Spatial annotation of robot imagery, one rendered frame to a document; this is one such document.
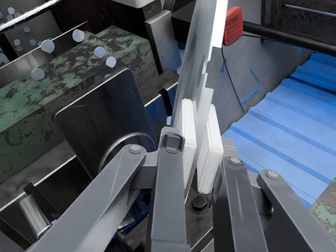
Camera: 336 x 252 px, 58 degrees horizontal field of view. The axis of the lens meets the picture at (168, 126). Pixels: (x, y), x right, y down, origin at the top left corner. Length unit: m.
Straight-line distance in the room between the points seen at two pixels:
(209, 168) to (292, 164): 1.94
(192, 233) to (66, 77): 0.38
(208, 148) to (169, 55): 0.56
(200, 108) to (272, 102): 2.32
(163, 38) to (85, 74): 0.19
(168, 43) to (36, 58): 0.39
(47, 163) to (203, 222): 0.31
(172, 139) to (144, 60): 0.53
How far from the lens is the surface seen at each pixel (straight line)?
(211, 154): 0.16
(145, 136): 0.55
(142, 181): 0.15
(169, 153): 0.15
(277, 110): 2.44
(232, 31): 0.67
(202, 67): 0.20
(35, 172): 0.62
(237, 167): 0.16
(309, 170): 2.07
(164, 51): 0.70
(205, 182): 0.17
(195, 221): 0.49
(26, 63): 0.92
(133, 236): 0.55
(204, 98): 0.19
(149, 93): 0.66
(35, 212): 0.57
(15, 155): 0.62
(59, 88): 0.62
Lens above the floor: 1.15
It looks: 39 degrees down
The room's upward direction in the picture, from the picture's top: 124 degrees clockwise
